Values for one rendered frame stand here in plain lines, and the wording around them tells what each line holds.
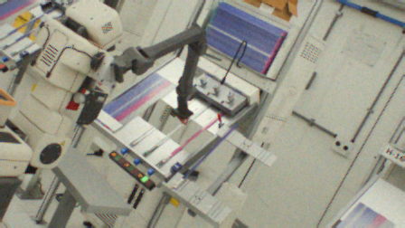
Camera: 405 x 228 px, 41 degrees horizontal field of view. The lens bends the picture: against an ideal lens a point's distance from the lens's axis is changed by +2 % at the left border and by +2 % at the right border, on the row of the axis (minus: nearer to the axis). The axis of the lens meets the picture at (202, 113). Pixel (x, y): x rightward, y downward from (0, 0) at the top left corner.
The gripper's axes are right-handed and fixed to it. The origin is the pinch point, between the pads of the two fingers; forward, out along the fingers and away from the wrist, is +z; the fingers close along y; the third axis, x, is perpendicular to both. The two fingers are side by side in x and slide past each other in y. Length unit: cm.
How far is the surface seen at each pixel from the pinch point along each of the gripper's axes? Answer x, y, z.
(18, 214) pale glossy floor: 86, 57, 50
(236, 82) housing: -37.2, -5.4, -9.4
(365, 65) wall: -181, -10, 60
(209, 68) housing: -36.5, 15.9, -9.4
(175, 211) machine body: 26, -16, 41
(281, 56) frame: -55, -23, -26
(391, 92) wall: -174, -38, 67
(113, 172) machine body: 30, 38, 45
